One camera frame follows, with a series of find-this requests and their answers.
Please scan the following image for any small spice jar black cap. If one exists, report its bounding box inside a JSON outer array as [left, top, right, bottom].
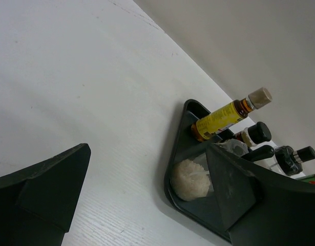
[[234, 121, 272, 148]]

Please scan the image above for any yellow label bottle beige cap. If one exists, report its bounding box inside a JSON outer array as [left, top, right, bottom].
[[191, 87, 272, 142]]

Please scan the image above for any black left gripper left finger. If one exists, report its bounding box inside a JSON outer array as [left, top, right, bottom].
[[0, 143, 91, 245]]

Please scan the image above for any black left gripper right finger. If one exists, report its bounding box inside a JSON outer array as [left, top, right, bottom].
[[206, 144, 315, 245]]

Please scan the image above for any glass shaker with white powder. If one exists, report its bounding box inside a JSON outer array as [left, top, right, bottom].
[[269, 146, 315, 176]]

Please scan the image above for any black plastic tray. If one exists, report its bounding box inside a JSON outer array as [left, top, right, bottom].
[[164, 99, 230, 242]]

